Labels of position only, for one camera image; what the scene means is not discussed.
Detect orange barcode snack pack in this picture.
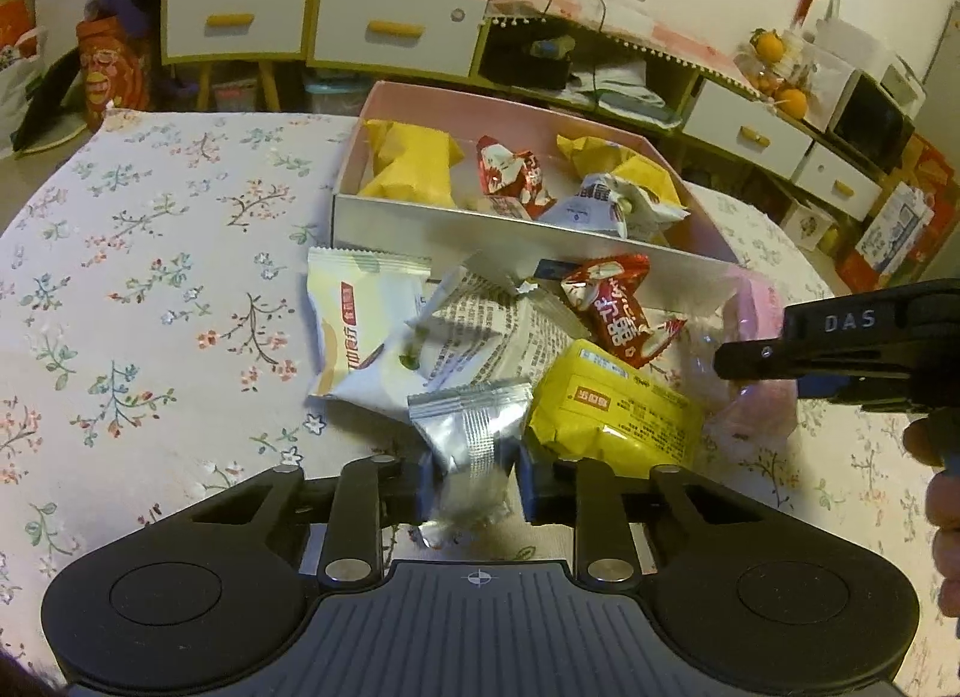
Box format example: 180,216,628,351
529,339,703,479

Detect silver foil snack pack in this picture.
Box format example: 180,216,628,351
409,378,534,549

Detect right hand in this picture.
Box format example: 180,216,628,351
903,409,960,619

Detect pink snack pack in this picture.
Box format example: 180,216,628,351
682,271,797,461

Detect white cream snack pack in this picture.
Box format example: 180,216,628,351
306,247,431,398

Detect white text printed pack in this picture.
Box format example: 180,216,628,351
328,253,594,435

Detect white red nut pack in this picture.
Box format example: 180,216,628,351
539,173,688,242

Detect white microwave oven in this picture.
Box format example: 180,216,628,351
804,17,926,172

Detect yellow crinkled snack bag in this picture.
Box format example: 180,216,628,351
556,136,688,213

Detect oranges in glass bowl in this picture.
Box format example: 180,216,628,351
734,29,811,120

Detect floral tablecloth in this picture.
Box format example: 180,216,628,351
2,113,958,695

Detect pink cardboard box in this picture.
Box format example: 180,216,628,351
331,81,743,316

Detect long yellow snack pack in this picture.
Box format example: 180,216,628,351
358,120,464,209

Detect red white candy pack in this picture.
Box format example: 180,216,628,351
477,136,555,219

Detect black box on shelf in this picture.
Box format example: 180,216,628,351
478,19,576,91

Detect long wooden tv stand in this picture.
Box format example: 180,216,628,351
478,5,887,223

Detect wooden drawer cabinet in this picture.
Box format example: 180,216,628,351
306,0,488,82

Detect orange printed bag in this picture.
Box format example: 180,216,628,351
76,16,151,133

